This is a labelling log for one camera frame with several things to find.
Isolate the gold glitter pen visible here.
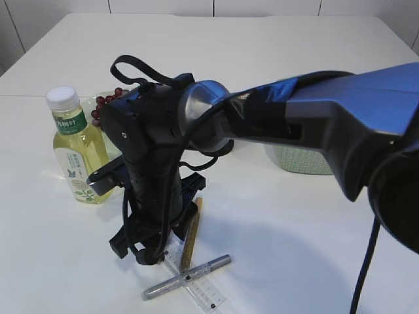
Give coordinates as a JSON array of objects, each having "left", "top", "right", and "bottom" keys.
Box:
[{"left": 179, "top": 198, "right": 204, "bottom": 273}]

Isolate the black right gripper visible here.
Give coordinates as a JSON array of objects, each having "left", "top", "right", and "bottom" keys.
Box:
[{"left": 108, "top": 173, "right": 207, "bottom": 266}]

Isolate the yellow tea drink bottle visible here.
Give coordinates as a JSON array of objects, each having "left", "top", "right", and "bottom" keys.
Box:
[{"left": 46, "top": 86, "right": 111, "bottom": 204}]

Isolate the clear plastic ruler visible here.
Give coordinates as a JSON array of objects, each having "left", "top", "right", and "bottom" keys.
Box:
[{"left": 164, "top": 234, "right": 225, "bottom": 313}]

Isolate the green scalloped plastic plate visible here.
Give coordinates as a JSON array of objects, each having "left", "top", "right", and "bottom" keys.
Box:
[{"left": 81, "top": 91, "right": 121, "bottom": 160}]

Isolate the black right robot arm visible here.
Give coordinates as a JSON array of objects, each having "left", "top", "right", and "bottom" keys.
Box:
[{"left": 100, "top": 55, "right": 418, "bottom": 313}]

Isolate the black mesh pen holder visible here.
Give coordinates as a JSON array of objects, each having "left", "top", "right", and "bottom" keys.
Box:
[{"left": 213, "top": 140, "right": 234, "bottom": 157}]

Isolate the green woven plastic basket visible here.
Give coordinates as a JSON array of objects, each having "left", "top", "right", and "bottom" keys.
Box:
[{"left": 264, "top": 145, "right": 332, "bottom": 175}]

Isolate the silver glitter pen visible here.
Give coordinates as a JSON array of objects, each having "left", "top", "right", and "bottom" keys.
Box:
[{"left": 141, "top": 254, "right": 232, "bottom": 301}]

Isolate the purple artificial grape bunch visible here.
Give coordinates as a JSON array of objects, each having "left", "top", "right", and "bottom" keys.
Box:
[{"left": 90, "top": 87, "right": 129, "bottom": 128}]

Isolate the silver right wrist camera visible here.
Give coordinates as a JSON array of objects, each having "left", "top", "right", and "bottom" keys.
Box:
[{"left": 86, "top": 156, "right": 129, "bottom": 196}]

